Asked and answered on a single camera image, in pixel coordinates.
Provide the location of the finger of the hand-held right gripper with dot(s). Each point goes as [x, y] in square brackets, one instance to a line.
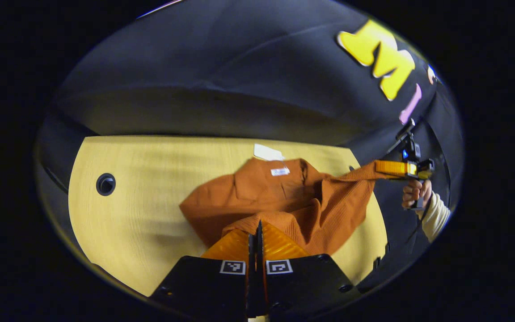
[394, 167]

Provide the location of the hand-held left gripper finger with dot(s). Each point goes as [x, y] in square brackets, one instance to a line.
[260, 250]
[252, 250]

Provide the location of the black backdrop cloth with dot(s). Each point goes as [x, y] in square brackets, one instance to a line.
[195, 67]

